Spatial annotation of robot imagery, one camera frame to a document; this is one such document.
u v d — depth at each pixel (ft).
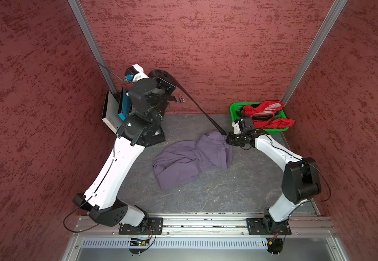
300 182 1.54
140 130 1.30
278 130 3.39
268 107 3.76
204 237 2.48
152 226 2.42
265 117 3.52
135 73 1.50
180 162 3.00
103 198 1.24
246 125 2.34
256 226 2.43
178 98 2.72
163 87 1.60
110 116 2.58
